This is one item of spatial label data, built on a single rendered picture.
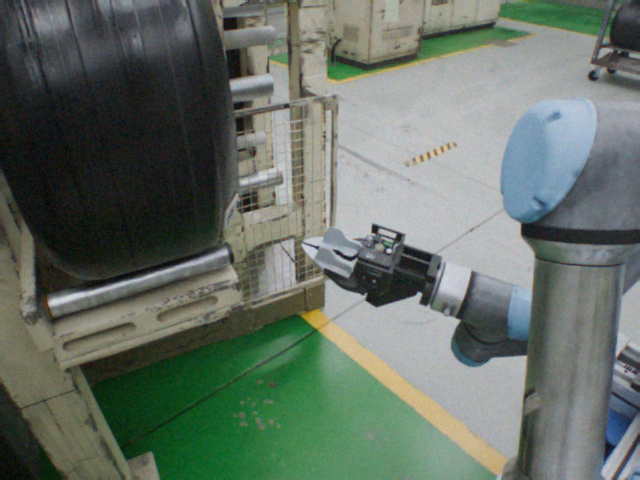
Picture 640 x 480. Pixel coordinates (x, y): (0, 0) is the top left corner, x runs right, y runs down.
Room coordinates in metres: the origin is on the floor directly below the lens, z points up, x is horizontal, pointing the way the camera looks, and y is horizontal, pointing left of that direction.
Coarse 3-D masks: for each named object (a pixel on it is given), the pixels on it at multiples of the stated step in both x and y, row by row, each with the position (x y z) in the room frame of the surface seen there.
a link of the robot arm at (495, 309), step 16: (480, 288) 0.49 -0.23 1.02; (496, 288) 0.49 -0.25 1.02; (512, 288) 0.49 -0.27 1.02; (464, 304) 0.48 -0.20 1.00; (480, 304) 0.48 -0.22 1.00; (496, 304) 0.47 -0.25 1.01; (512, 304) 0.47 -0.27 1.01; (528, 304) 0.47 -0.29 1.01; (464, 320) 0.48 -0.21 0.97; (480, 320) 0.47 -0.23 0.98; (496, 320) 0.46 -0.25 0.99; (512, 320) 0.46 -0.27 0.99; (528, 320) 0.45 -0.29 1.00; (480, 336) 0.48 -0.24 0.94; (496, 336) 0.47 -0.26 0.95; (512, 336) 0.45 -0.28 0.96
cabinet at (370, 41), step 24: (336, 0) 5.57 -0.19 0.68; (360, 0) 5.29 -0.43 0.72; (384, 0) 5.31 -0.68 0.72; (408, 0) 5.56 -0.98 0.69; (336, 24) 5.56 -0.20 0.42; (360, 24) 5.28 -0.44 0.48; (384, 24) 5.32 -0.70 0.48; (408, 24) 5.59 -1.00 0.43; (336, 48) 5.56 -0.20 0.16; (360, 48) 5.27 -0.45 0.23; (384, 48) 5.34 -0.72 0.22; (408, 48) 5.61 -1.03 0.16
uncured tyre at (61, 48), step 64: (0, 0) 0.55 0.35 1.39; (64, 0) 0.57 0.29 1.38; (128, 0) 0.60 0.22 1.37; (192, 0) 0.64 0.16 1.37; (0, 64) 0.51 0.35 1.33; (64, 64) 0.53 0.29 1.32; (128, 64) 0.55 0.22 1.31; (192, 64) 0.59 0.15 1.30; (0, 128) 0.49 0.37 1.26; (64, 128) 0.50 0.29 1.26; (128, 128) 0.53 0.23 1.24; (192, 128) 0.56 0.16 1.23; (64, 192) 0.48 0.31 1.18; (128, 192) 0.52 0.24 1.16; (192, 192) 0.56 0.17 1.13; (64, 256) 0.50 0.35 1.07; (128, 256) 0.55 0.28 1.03
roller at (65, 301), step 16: (192, 256) 0.69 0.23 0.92; (208, 256) 0.70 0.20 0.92; (224, 256) 0.71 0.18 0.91; (144, 272) 0.65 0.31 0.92; (160, 272) 0.65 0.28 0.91; (176, 272) 0.66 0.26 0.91; (192, 272) 0.68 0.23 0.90; (64, 288) 0.60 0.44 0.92; (80, 288) 0.60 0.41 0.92; (96, 288) 0.61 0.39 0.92; (112, 288) 0.61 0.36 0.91; (128, 288) 0.62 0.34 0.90; (144, 288) 0.63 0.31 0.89; (48, 304) 0.57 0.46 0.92; (64, 304) 0.57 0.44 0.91; (80, 304) 0.58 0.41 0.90; (96, 304) 0.60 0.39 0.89
